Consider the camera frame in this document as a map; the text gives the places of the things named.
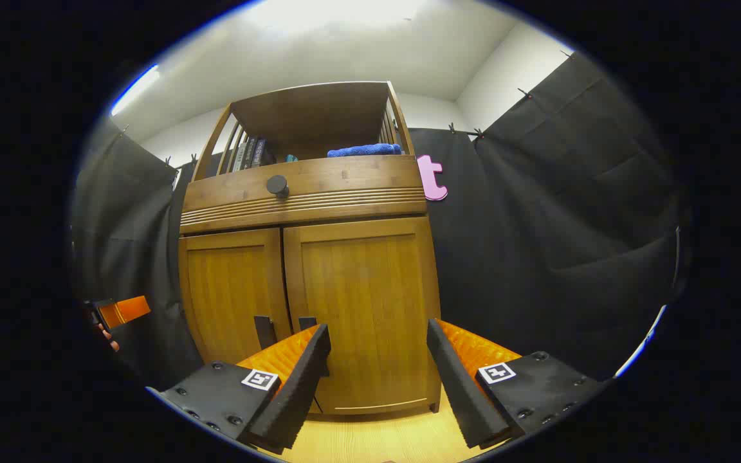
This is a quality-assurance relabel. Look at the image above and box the blue folded towel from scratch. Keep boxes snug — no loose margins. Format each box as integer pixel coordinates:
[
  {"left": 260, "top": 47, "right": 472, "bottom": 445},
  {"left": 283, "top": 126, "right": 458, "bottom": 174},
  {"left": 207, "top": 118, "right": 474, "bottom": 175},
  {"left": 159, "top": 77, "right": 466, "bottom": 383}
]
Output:
[{"left": 327, "top": 143, "right": 403, "bottom": 158}]

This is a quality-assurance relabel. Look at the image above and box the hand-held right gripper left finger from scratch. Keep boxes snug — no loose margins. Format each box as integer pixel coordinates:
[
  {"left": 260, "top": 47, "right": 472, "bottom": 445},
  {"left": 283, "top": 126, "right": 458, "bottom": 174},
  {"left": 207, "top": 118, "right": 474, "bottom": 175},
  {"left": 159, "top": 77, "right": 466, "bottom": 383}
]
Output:
[{"left": 147, "top": 323, "right": 333, "bottom": 455}]

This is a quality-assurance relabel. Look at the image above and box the wooden drawer with black knob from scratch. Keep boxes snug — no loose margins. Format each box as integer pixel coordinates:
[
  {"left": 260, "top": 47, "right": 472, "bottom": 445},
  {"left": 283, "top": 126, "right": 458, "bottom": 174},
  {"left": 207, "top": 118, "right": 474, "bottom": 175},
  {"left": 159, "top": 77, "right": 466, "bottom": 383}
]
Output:
[{"left": 179, "top": 154, "right": 428, "bottom": 235}]

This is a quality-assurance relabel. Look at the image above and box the navy blue book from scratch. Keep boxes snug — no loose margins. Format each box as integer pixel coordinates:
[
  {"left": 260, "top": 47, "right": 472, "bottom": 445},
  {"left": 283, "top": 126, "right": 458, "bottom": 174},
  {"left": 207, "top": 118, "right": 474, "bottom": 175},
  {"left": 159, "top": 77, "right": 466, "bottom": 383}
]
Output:
[{"left": 252, "top": 138, "right": 276, "bottom": 168}]

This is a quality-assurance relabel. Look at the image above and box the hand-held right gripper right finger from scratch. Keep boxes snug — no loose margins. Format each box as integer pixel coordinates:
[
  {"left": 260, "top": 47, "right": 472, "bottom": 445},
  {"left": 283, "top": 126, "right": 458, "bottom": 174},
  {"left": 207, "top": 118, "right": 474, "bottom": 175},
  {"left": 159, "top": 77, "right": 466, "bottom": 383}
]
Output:
[{"left": 426, "top": 318, "right": 606, "bottom": 449}]

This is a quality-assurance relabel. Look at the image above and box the large ceiling light panel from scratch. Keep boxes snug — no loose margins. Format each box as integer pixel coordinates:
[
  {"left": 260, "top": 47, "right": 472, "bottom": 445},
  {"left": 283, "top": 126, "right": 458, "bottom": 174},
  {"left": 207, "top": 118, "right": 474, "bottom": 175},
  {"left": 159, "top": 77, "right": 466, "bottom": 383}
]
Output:
[{"left": 245, "top": 0, "right": 429, "bottom": 33}]

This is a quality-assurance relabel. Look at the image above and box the wooden double-door shoe cabinet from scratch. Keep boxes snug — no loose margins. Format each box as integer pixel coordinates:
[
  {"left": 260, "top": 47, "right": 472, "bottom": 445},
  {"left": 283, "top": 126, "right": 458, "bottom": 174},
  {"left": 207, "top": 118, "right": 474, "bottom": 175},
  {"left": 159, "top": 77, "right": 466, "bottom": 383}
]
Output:
[{"left": 178, "top": 80, "right": 443, "bottom": 415}]

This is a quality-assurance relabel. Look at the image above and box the black backdrop cloth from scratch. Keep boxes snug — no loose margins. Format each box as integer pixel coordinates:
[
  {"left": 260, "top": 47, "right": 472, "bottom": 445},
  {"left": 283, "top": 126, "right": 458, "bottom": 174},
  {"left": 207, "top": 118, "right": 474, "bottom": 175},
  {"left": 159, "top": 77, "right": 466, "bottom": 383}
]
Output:
[{"left": 69, "top": 51, "right": 690, "bottom": 390}]

